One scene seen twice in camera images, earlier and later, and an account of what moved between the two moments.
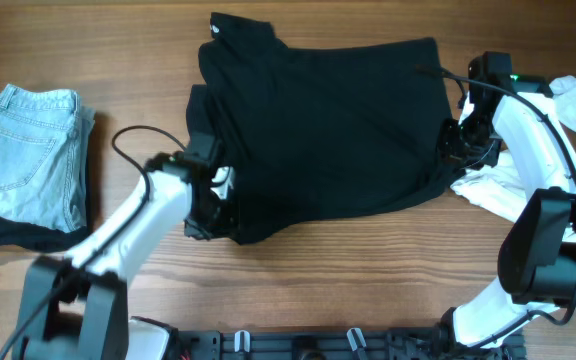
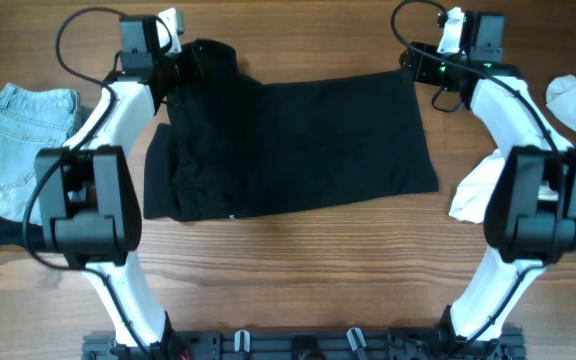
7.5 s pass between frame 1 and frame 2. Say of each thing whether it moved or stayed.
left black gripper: moved
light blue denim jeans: stayed
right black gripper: moved
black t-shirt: moved
